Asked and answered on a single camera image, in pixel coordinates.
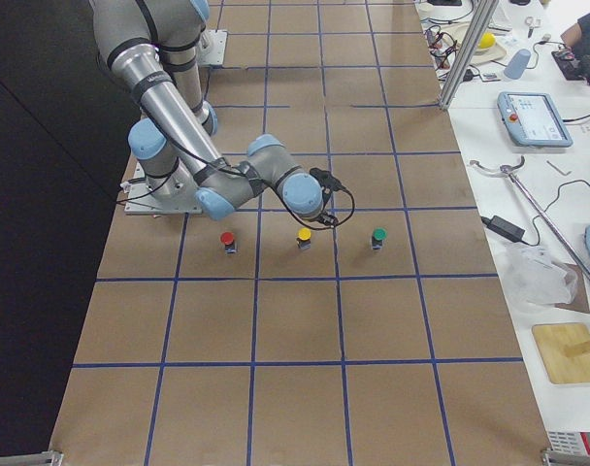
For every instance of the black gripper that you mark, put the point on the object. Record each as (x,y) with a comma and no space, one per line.
(309,221)

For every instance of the yellow push button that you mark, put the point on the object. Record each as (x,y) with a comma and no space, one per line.
(303,238)

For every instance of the green push button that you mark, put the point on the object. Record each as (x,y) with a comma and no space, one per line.
(378,237)

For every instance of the red push button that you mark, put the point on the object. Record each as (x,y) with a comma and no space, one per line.
(229,242)

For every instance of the wooden board stand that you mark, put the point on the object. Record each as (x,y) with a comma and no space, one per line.
(565,351)

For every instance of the black power adapter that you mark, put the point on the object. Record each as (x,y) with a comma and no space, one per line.
(504,228)

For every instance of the clear plastic bag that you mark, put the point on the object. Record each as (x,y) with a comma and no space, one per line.
(534,276)

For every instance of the beige tray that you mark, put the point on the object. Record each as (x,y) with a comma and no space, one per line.
(457,33)

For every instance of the yellow lemon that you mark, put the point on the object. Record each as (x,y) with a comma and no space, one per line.
(487,41)

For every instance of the light blue plastic cup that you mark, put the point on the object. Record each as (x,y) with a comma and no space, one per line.
(517,65)

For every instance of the metal cane with clear handle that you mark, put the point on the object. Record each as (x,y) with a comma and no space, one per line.
(509,171)

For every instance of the aluminium frame post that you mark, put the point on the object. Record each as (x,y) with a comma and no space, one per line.
(483,12)

